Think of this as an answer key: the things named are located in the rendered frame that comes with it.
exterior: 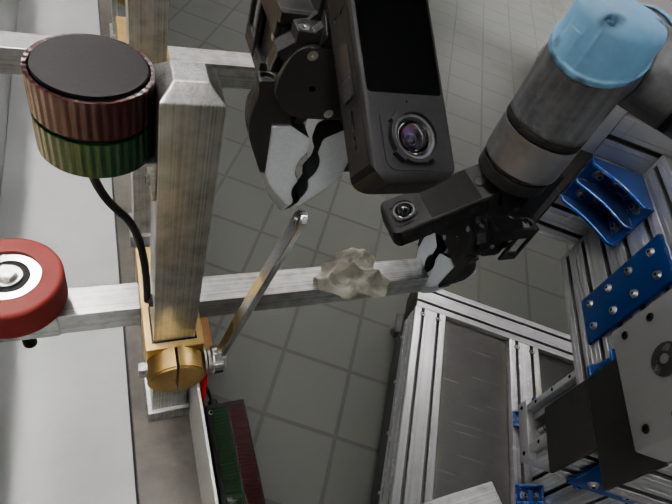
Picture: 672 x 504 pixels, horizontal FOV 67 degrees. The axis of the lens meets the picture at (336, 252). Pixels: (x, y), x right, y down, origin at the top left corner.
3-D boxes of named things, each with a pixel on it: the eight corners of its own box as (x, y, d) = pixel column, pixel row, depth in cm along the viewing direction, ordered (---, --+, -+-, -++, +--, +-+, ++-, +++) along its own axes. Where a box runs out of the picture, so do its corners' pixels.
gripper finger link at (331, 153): (309, 163, 43) (341, 68, 36) (328, 217, 39) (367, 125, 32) (273, 162, 41) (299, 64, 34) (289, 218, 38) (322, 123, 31)
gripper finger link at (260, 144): (300, 156, 35) (336, 45, 29) (306, 174, 35) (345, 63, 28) (234, 154, 34) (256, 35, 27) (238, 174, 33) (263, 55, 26)
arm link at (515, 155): (533, 154, 42) (488, 95, 47) (505, 193, 46) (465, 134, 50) (597, 155, 45) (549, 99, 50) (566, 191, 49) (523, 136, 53)
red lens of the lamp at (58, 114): (149, 74, 29) (149, 39, 28) (160, 142, 26) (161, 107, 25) (30, 66, 27) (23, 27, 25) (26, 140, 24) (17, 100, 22)
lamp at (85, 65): (149, 272, 43) (150, 39, 28) (156, 328, 40) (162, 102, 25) (73, 278, 41) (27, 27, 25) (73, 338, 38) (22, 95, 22)
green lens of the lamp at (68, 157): (149, 110, 31) (149, 79, 30) (159, 177, 28) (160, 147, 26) (37, 105, 29) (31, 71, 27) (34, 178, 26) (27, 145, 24)
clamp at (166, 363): (184, 272, 55) (187, 243, 51) (204, 387, 48) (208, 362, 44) (129, 277, 53) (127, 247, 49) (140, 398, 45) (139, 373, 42)
